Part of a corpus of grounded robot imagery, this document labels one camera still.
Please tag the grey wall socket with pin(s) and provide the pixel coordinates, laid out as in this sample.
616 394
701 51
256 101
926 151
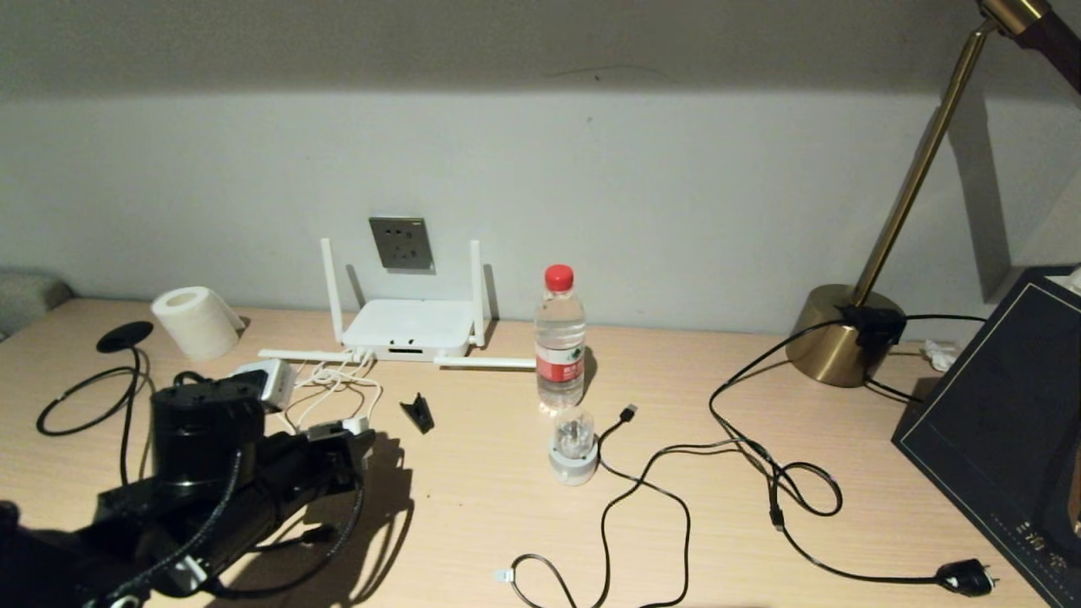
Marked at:
401 245

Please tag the white wifi router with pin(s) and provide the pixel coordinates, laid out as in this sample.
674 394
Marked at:
410 325

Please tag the brass desk lamp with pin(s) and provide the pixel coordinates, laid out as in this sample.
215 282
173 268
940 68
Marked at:
832 346

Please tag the white power adapter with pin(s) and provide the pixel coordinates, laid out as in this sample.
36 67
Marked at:
346 426

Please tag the small black clip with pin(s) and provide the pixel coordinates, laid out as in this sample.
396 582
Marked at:
420 414

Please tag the white toilet paper roll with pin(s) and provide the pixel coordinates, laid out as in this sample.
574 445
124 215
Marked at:
198 325

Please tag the black round desk grommet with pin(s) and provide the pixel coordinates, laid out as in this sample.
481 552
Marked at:
125 336

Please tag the small white dome humidifier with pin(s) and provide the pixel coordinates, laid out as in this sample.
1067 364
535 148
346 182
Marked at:
574 460

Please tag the crumpled white tissue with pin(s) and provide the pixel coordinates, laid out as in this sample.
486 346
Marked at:
939 356

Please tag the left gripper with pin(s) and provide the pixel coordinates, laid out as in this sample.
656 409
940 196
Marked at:
296 473

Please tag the clear water bottle red cap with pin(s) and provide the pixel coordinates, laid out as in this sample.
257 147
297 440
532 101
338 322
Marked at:
560 338

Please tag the white power adapter plug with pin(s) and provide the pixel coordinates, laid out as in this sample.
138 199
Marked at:
270 380

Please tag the black inline switch box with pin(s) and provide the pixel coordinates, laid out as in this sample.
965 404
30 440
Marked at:
874 327

